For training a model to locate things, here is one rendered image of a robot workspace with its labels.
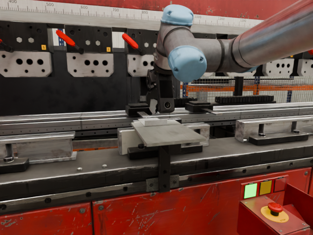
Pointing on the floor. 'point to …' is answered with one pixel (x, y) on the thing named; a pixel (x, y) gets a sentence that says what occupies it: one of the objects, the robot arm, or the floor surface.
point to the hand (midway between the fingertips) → (155, 113)
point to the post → (238, 86)
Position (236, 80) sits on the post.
